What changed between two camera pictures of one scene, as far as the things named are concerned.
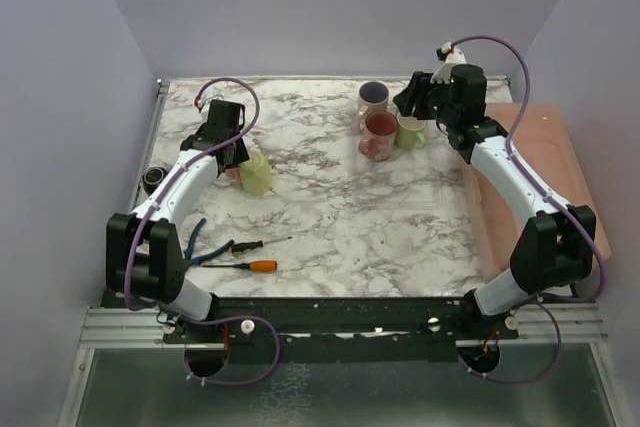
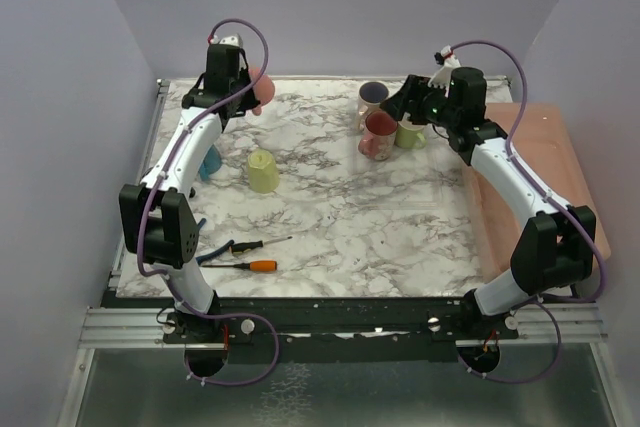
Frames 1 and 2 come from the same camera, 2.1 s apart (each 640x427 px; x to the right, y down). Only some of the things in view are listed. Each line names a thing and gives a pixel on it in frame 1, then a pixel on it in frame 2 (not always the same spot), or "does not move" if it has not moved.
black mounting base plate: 339,329 does not move
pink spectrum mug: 381,128 does not move
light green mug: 408,132 does not move
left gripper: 241,154 → 249,102
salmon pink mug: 235,173 → 264,89
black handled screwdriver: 241,248 does not move
